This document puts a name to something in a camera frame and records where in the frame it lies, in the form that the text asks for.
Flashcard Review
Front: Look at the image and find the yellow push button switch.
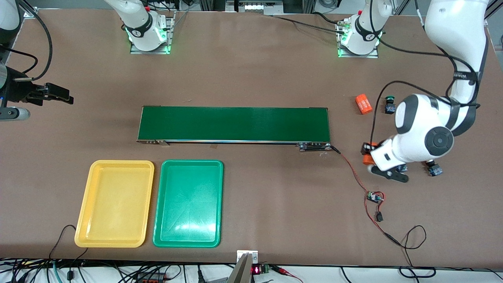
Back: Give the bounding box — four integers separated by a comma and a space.
424, 159, 444, 177

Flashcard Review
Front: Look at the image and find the green conveyor belt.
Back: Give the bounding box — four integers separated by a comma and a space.
136, 105, 333, 153

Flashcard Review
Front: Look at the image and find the yellow plastic tray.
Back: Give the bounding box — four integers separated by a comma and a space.
74, 160, 155, 248

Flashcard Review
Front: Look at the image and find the red test lead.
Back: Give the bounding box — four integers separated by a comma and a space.
271, 265, 304, 283

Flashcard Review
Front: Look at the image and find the green plastic tray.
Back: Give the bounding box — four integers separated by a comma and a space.
152, 159, 224, 248

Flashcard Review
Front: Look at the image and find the black power strip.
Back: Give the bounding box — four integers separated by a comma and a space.
136, 272, 167, 283

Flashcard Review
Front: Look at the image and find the red and black wire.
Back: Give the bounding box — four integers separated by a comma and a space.
331, 145, 402, 247

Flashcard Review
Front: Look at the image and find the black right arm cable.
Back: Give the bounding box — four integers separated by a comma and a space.
0, 0, 53, 82

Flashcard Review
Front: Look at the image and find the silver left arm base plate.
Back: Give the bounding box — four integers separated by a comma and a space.
337, 20, 380, 59

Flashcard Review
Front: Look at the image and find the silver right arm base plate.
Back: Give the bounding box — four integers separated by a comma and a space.
130, 11, 173, 55

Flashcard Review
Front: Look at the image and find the black looped cable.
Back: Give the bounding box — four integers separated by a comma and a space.
397, 225, 437, 279

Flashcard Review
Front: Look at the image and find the black table cable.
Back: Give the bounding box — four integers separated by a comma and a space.
271, 12, 348, 35

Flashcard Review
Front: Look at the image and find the thin black cable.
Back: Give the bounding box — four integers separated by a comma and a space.
48, 224, 89, 261

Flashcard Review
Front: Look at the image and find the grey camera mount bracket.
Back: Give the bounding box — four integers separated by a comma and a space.
227, 250, 259, 283

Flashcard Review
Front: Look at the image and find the aluminium extrusion frame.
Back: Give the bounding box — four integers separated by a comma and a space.
198, 0, 317, 16

